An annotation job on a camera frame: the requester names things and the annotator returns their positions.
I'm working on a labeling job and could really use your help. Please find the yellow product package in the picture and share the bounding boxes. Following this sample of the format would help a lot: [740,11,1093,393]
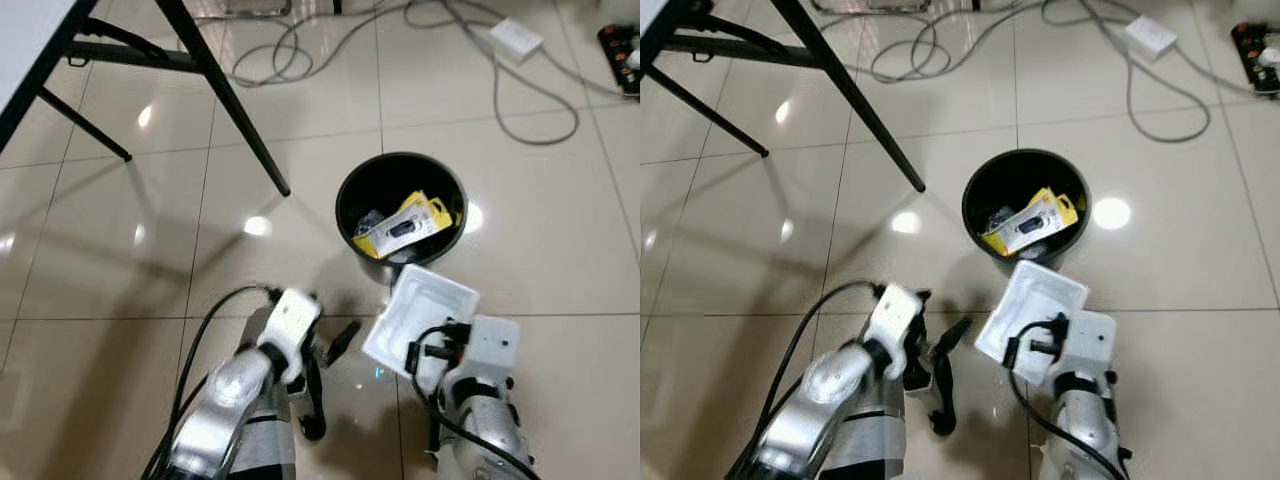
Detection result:
[352,189,454,262]
[981,187,1082,257]

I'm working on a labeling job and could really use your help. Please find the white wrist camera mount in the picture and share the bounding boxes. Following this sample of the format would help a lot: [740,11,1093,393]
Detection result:
[864,282,927,382]
[1054,309,1118,387]
[261,287,324,387]
[454,313,522,387]

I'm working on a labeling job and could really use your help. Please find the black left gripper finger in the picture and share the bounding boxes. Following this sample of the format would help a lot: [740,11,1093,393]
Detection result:
[324,319,363,368]
[931,316,973,362]
[929,385,960,438]
[301,390,330,444]

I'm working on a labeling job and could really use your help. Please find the black power strip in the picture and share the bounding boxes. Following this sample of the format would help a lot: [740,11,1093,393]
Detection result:
[1231,21,1280,97]
[596,21,641,100]

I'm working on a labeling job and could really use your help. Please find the white plastic tray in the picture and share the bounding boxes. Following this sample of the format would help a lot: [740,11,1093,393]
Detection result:
[973,259,1090,387]
[361,263,482,380]

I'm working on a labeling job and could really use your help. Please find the robot left leg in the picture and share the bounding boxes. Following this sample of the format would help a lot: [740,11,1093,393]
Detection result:
[828,398,908,480]
[233,398,303,480]

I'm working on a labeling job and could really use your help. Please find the black round rubbish bin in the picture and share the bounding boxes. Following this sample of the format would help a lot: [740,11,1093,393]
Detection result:
[961,147,1094,272]
[334,151,470,287]

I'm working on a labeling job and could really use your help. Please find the black metal table frame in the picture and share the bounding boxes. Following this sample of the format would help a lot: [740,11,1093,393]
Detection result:
[0,0,294,199]
[640,0,927,195]

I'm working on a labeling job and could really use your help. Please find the white power socket box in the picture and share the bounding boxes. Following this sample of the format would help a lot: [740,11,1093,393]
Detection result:
[1124,14,1180,60]
[489,16,547,64]

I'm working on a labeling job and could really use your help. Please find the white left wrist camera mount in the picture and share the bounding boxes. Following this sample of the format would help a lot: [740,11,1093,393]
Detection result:
[261,287,324,387]
[864,282,927,382]

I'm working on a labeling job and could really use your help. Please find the grey floor cable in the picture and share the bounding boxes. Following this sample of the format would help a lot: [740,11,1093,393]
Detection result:
[228,0,628,147]
[868,0,1263,144]

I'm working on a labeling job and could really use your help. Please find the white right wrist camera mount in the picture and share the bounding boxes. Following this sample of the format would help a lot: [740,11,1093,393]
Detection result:
[454,313,522,387]
[1054,309,1118,387]

